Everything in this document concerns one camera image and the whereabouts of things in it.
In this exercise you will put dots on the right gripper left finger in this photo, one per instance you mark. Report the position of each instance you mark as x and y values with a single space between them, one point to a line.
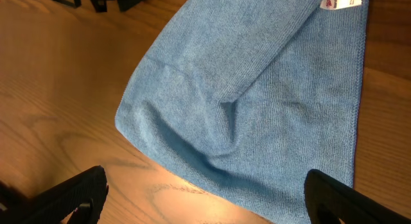
81 198

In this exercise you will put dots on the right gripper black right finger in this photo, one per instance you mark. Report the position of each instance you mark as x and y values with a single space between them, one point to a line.
329 201

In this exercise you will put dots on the blue microfiber cloth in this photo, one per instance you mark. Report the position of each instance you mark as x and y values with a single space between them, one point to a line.
243 97

